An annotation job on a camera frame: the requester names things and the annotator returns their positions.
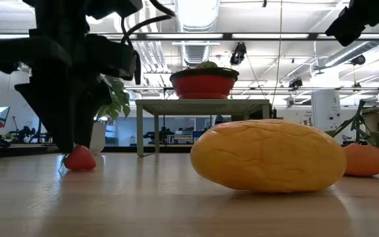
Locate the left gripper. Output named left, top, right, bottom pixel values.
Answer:
left=0, top=29, right=138, bottom=154

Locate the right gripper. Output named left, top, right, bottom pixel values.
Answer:
left=324, top=0, right=379, bottom=47

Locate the red strawberry with long stem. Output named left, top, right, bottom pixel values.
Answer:
left=59, top=144, right=97, bottom=172

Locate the red collapsible colander bowl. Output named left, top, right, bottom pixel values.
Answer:
left=169, top=66, right=240, bottom=100

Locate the tangerine with stalk and leaves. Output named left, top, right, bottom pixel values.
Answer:
left=324, top=99, right=379, bottom=177

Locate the yellow bread roll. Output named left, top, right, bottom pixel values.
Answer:
left=189, top=118, right=347, bottom=193

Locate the potted monstera plant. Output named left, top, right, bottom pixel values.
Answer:
left=89, top=74, right=132, bottom=155

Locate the black background equipment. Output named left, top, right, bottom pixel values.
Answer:
left=10, top=120, right=51, bottom=145

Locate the black overhead crossbar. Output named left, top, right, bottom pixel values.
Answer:
left=0, top=32, right=379, bottom=41

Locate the green perforated metal riser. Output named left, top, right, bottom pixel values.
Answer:
left=135, top=99, right=272, bottom=157

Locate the thin hanging cable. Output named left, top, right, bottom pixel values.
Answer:
left=271, top=0, right=284, bottom=107

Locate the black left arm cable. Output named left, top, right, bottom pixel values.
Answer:
left=120, top=0, right=176, bottom=86

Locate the silver ventilation duct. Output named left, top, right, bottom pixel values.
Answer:
left=173, top=0, right=222, bottom=68

